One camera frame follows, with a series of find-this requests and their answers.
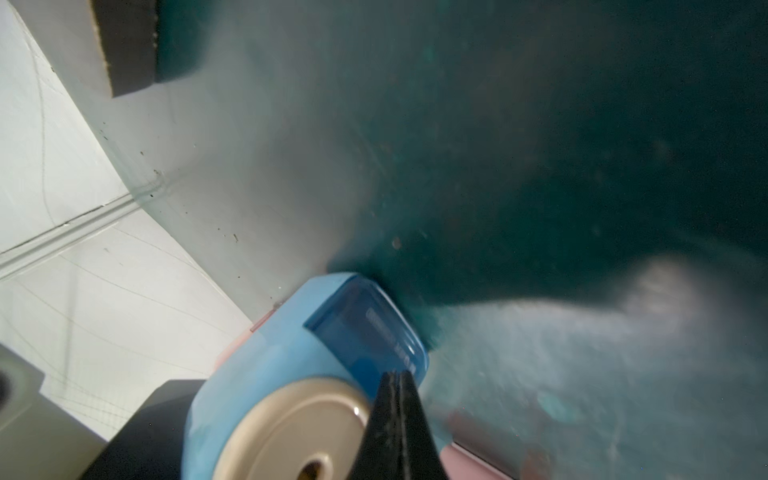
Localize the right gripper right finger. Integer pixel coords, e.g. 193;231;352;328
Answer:
398;371;448;480

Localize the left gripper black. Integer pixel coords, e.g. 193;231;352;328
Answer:
1;346;204;480

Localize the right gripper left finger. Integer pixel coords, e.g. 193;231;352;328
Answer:
347;372;401;480

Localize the blue sharpener back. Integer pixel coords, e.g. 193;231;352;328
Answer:
181;281;376;479

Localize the clear blue tray back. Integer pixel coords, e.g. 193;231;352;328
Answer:
305;273;429;398

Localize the pink sharpener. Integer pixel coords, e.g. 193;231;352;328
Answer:
214;307;278;370
439;442;512;480

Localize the dark green table mat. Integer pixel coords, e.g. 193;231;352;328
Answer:
15;1;767;479

